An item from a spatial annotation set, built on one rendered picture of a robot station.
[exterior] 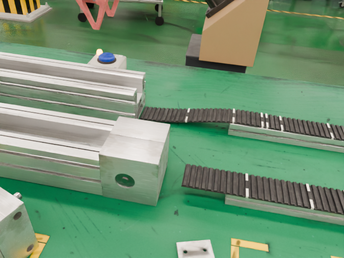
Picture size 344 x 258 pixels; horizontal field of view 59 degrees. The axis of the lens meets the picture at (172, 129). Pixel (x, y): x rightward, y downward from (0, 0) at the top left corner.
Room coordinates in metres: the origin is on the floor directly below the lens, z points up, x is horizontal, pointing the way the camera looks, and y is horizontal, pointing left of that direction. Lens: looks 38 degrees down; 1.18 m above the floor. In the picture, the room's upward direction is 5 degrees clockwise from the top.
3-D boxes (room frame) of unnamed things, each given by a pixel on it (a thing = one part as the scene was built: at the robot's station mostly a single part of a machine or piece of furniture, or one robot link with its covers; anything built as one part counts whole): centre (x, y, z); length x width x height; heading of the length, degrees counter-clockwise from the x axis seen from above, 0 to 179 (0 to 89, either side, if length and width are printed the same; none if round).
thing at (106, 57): (0.71, 0.18, 0.84); 0.04 x 0.04 x 0.02
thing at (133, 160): (0.38, 0.05, 0.83); 0.12 x 0.09 x 0.10; 173
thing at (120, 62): (0.70, 0.18, 0.81); 0.10 x 0.08 x 0.06; 173
